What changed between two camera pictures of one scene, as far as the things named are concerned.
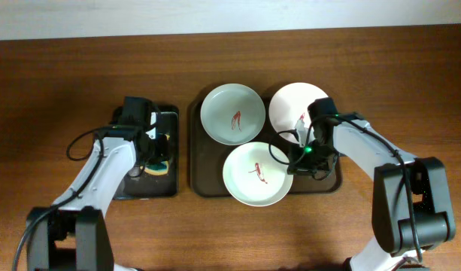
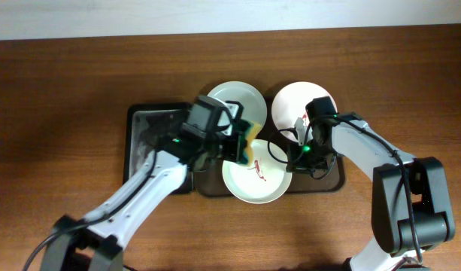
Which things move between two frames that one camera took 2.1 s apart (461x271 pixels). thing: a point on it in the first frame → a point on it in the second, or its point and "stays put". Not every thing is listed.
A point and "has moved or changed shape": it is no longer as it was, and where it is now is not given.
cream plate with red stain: [252, 177] stays put
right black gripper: [311, 164] stays put
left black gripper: [155, 154] → [233, 145]
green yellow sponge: [156, 168] has moved or changed shape
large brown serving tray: [207, 158] stays put
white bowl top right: [289, 105] stays put
